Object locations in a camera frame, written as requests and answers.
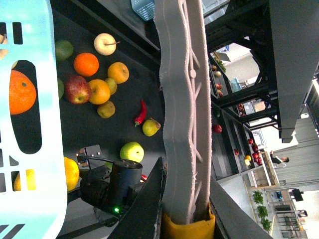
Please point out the brown kiwi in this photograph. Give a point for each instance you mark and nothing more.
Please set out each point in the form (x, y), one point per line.
(106, 110)
(112, 85)

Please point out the brown kiwi lower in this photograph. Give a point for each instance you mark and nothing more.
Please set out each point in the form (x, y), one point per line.
(106, 110)

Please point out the red chili pepper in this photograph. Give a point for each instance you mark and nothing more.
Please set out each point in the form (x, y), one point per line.
(143, 112)

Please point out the green lime lower middle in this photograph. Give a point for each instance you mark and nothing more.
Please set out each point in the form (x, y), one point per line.
(61, 88)

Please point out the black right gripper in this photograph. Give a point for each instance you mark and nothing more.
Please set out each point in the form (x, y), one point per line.
(115, 190)

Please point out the white pear with stem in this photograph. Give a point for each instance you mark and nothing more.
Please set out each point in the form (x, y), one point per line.
(105, 44)

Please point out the small orange centre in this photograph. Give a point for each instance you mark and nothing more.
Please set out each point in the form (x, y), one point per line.
(86, 64)

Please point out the green apple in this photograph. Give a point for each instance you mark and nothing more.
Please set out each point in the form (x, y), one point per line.
(132, 151)

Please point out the green lime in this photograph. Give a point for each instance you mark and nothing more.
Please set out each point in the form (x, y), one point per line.
(61, 88)
(63, 50)

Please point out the red apple centre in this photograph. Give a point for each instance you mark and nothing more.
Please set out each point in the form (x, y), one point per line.
(77, 90)

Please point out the light blue shopping basket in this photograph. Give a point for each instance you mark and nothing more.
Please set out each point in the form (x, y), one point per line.
(33, 194)

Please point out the yellow orange apple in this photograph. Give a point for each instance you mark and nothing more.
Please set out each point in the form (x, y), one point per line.
(119, 72)
(100, 91)

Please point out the large orange front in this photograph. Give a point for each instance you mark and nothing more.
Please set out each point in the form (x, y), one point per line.
(22, 93)

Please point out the yellow orange apple centre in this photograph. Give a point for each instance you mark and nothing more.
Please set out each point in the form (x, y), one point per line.
(100, 91)

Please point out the blue basket on far shelf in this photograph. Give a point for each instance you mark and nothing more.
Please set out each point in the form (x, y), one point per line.
(144, 8)

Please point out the grey ribbed left finger pad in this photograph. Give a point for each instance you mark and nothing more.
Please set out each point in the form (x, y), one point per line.
(185, 83)

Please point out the yellow lemon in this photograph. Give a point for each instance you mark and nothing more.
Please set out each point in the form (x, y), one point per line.
(71, 173)

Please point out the green lime upper middle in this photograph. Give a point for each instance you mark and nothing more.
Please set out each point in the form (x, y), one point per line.
(63, 50)

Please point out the black front shelf tray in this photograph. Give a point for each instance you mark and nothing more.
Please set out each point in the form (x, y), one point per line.
(80, 123)

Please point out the brown kiwi upper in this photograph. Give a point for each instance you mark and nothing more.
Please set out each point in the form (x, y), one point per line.
(112, 85)

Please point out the yellow green pear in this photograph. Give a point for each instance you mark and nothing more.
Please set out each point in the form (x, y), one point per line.
(151, 127)

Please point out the yellow orange apple right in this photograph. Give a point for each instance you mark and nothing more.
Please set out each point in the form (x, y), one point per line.
(119, 72)

